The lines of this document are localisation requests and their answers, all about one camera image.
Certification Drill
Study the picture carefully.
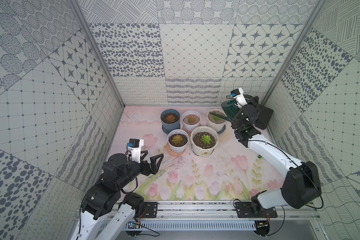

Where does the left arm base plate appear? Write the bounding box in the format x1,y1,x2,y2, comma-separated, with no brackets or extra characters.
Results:
141,202,159,219

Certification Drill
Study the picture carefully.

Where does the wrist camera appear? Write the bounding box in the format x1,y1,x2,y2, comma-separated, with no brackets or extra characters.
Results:
231,88,248,109
126,139,144,164

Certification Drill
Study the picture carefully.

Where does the blue-grey pot red succulent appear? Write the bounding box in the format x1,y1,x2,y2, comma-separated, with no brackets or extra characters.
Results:
161,109,181,135

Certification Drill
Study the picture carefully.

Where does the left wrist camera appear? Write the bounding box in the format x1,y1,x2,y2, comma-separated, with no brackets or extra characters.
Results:
126,139,144,164

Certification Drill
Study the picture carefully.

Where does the dark green watering can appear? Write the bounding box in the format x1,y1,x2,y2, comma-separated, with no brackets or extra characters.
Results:
209,95,259,123

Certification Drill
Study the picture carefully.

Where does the black plastic tool case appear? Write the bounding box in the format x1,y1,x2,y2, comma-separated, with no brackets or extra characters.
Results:
253,100,274,130

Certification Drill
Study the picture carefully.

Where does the blue-grey saucer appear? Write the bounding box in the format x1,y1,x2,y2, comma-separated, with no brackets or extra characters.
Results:
217,125,226,135

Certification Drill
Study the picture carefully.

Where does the white pot brown soil succulent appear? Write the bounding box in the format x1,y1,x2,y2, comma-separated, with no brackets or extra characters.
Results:
207,109,226,132

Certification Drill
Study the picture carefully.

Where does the floral pink table mat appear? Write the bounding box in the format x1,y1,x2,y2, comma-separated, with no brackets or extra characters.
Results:
110,106,284,201

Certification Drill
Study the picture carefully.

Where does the white pot yellow-green succulent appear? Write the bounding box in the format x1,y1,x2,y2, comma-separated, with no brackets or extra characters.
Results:
168,129,189,147

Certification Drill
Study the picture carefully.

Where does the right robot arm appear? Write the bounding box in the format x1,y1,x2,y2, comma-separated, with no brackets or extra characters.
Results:
226,104,322,215

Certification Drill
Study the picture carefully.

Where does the terracotta saucer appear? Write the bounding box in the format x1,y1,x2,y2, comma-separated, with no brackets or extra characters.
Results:
166,143,187,157

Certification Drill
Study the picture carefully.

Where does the large white pot green succulent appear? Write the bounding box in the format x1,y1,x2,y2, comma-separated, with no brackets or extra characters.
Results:
191,126,219,157

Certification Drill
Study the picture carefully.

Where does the small green circuit board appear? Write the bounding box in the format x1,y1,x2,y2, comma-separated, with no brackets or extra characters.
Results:
125,222,142,236

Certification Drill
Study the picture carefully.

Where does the aluminium mounting rail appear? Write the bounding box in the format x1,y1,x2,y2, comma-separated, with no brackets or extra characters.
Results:
137,201,320,221

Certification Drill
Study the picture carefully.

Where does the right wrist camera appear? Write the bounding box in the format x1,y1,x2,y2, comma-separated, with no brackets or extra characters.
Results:
231,88,248,109

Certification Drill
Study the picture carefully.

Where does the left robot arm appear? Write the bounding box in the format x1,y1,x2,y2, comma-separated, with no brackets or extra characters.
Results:
71,151,164,240

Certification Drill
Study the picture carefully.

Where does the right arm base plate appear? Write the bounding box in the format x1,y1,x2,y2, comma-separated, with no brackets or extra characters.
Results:
233,200,278,219

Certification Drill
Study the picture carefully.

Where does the small white pot reddish succulent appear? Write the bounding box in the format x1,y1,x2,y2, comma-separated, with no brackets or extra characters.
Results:
182,111,201,133

